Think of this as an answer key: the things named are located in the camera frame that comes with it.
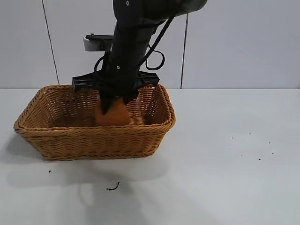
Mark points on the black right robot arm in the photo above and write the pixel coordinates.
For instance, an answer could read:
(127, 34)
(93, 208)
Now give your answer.
(136, 28)

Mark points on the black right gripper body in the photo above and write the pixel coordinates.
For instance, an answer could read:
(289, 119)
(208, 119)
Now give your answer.
(119, 79)

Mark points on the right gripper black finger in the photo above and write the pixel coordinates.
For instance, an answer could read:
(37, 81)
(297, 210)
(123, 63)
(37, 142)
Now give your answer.
(106, 103)
(130, 96)

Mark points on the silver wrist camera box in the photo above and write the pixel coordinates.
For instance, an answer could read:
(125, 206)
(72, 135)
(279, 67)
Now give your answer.
(92, 44)

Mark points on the orange soft toy fruit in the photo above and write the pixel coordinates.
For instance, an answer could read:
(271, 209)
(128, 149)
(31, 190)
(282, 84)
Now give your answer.
(115, 116)

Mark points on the brown woven wicker basket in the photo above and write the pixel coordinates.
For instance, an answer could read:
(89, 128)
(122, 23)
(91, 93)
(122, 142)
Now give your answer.
(93, 143)

